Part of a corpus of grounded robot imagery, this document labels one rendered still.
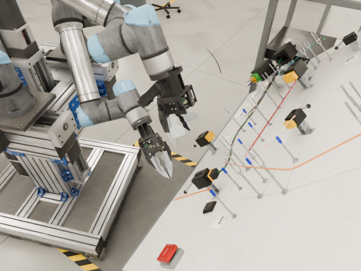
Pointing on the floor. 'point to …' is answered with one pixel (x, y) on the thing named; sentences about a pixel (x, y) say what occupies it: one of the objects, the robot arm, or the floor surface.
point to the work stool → (165, 8)
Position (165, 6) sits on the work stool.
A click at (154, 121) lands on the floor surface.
